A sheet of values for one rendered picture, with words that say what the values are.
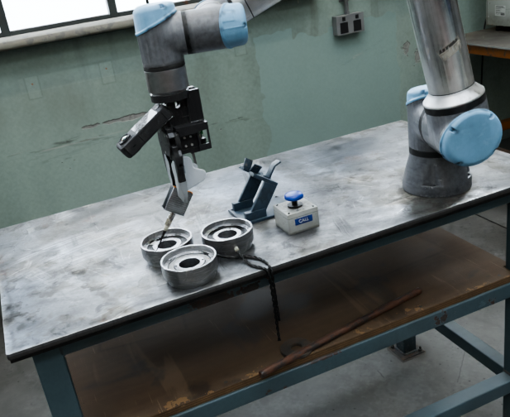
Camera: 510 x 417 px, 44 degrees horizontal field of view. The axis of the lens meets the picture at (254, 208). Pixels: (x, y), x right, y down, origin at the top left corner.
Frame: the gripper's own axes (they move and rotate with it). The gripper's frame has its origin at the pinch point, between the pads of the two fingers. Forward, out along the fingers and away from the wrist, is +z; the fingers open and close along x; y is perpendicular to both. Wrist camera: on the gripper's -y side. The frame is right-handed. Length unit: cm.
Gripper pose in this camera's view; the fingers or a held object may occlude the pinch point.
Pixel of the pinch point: (178, 195)
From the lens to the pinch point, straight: 122.1
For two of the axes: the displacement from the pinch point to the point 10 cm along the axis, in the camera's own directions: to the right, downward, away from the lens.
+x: -4.0, -3.1, 8.6
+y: 9.1, -2.8, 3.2
